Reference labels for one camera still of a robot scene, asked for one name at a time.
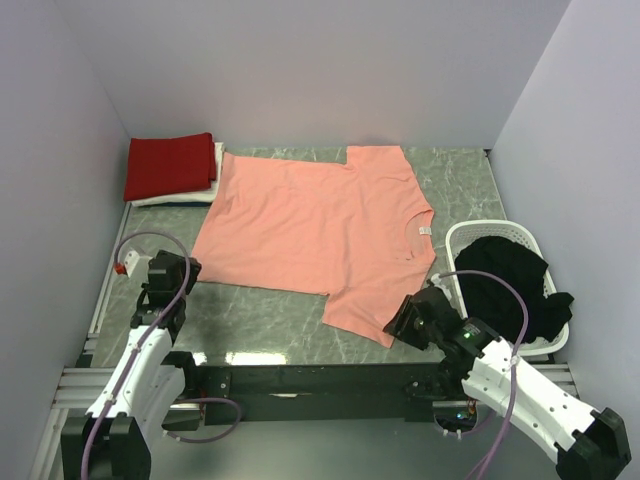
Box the folded blue t-shirt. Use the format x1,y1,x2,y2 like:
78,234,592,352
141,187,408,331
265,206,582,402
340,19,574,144
160,201,212,208

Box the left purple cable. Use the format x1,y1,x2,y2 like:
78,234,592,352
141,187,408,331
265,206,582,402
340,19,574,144
79,228,244,480

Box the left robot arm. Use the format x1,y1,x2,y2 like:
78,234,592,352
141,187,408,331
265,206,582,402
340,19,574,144
60,250,201,479

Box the pink t-shirt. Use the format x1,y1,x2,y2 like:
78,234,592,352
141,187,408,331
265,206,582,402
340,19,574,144
192,146,436,347

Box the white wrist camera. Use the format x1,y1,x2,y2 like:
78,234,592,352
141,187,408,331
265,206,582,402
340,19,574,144
429,272,455,301
114,247,151,281

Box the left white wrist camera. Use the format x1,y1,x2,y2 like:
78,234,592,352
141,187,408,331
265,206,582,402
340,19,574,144
114,247,151,281

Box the aluminium frame rail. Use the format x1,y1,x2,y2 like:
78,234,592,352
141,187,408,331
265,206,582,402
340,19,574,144
28,330,112,479

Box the black t-shirt in basket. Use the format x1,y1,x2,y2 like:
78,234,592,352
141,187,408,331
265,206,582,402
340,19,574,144
455,236,574,343

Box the folded red t-shirt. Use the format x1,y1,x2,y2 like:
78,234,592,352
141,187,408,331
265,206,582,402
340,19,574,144
124,133,217,202

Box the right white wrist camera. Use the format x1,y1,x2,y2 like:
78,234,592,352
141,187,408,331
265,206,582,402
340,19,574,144
429,272,455,301

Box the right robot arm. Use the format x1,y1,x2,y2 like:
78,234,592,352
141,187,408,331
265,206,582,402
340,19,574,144
384,286,631,479

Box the black base beam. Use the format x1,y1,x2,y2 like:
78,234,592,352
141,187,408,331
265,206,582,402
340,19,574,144
178,363,469,422

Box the folded white t-shirt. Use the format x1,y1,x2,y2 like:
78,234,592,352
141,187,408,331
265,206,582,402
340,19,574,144
131,142,225,207

